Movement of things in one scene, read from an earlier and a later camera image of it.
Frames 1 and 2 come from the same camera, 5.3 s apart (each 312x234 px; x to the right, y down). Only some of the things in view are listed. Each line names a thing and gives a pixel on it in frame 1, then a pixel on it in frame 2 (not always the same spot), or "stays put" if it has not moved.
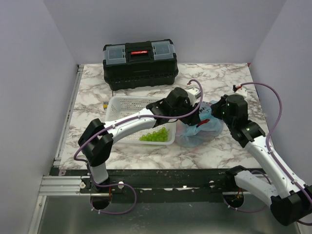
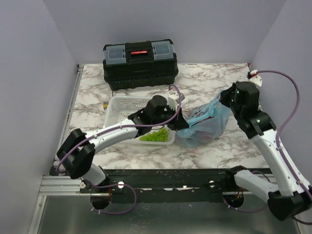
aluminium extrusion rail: (61, 185) stays put
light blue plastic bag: (209, 127) stays put
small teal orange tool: (105, 105) stays put
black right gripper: (216, 106) -> (225, 94)
